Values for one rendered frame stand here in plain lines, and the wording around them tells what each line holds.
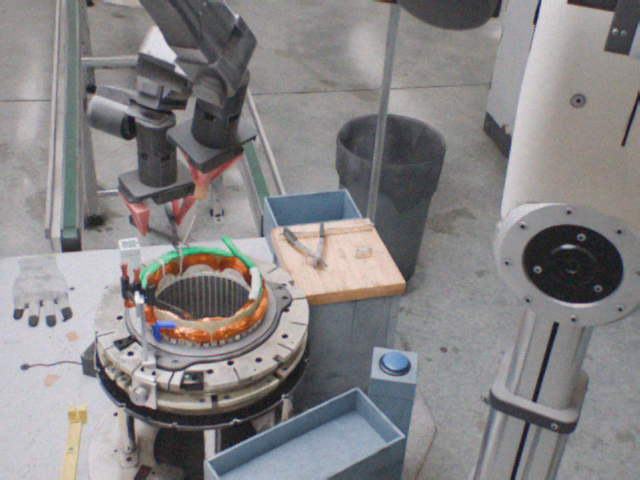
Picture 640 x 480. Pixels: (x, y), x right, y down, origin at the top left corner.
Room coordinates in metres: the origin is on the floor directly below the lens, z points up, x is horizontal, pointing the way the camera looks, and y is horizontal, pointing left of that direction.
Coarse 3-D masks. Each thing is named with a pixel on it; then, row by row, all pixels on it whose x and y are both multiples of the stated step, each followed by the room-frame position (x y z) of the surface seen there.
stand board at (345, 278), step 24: (288, 240) 1.21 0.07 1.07; (312, 240) 1.22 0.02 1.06; (336, 240) 1.23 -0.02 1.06; (360, 240) 1.23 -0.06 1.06; (288, 264) 1.14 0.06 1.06; (312, 264) 1.15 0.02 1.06; (336, 264) 1.15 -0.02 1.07; (360, 264) 1.16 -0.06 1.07; (384, 264) 1.17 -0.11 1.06; (312, 288) 1.08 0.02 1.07; (336, 288) 1.09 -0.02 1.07; (360, 288) 1.09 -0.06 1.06; (384, 288) 1.11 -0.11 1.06
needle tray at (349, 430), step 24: (312, 408) 0.82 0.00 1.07; (336, 408) 0.84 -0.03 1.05; (360, 408) 0.85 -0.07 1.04; (264, 432) 0.77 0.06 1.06; (288, 432) 0.79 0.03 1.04; (312, 432) 0.81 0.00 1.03; (336, 432) 0.81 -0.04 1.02; (360, 432) 0.82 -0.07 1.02; (384, 432) 0.81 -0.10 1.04; (216, 456) 0.72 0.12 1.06; (240, 456) 0.74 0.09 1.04; (264, 456) 0.76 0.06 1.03; (288, 456) 0.76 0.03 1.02; (312, 456) 0.77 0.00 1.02; (336, 456) 0.77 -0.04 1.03; (360, 456) 0.77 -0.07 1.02; (384, 456) 0.76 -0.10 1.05
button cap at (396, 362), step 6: (390, 354) 0.96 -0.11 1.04; (396, 354) 0.96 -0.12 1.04; (402, 354) 0.96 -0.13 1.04; (384, 360) 0.95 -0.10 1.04; (390, 360) 0.95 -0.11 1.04; (396, 360) 0.95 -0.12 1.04; (402, 360) 0.95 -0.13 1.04; (384, 366) 0.94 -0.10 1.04; (390, 366) 0.94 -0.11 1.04; (396, 366) 0.94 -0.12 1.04; (402, 366) 0.94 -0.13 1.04; (396, 372) 0.93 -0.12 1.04
